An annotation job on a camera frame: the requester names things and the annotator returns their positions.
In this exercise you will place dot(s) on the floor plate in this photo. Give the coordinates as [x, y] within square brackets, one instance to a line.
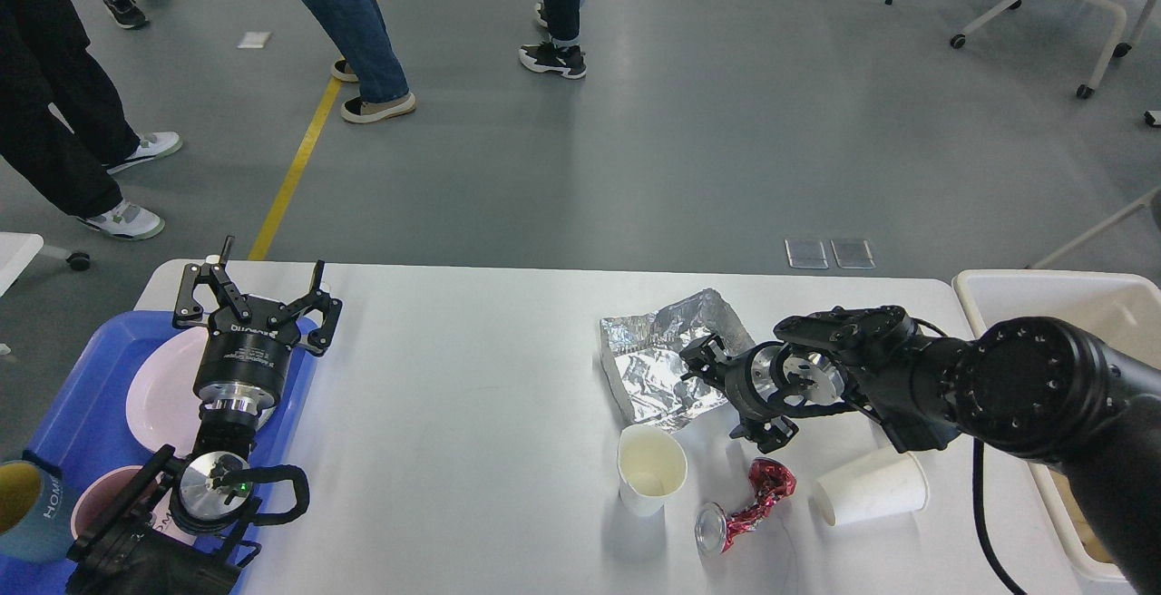
[853, 253]
[807, 254]

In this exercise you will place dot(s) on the white paper cup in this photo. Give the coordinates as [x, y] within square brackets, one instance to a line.
[879, 484]
[652, 467]

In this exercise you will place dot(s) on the lying white paper cup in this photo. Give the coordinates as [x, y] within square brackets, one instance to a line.
[879, 484]

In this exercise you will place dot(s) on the large foil sheet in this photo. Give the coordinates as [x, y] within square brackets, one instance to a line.
[640, 357]

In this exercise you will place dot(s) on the blue plastic tray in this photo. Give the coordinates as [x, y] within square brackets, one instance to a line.
[86, 433]

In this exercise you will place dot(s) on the person in grey sweater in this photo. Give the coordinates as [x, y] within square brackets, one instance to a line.
[63, 127]

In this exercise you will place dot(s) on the crushed red can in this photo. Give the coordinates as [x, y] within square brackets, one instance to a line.
[716, 530]

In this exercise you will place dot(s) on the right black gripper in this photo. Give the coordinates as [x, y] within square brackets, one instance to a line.
[751, 382]

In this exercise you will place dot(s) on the beige plastic bin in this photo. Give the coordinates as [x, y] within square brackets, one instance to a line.
[1121, 309]

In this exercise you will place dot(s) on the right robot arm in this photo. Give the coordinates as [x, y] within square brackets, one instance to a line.
[1037, 388]

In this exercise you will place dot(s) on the right floor plate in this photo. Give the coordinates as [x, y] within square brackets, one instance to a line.
[853, 253]

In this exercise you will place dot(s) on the person in blue jeans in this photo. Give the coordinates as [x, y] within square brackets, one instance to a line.
[357, 29]

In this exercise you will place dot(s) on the left floor plate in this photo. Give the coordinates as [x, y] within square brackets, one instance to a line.
[807, 254]

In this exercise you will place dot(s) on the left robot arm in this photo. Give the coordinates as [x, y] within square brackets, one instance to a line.
[179, 525]

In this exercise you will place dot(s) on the pink mug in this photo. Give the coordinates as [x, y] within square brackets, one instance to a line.
[101, 494]

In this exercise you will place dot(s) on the dark teal mug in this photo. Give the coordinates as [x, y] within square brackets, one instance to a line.
[37, 505]

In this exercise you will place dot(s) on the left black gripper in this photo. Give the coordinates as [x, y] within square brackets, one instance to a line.
[245, 359]

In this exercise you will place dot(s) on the pink plate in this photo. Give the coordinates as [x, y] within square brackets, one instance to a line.
[162, 404]

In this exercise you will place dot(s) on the person in dark jeans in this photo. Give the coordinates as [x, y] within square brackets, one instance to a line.
[561, 53]

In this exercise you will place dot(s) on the white side table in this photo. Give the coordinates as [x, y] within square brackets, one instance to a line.
[17, 252]

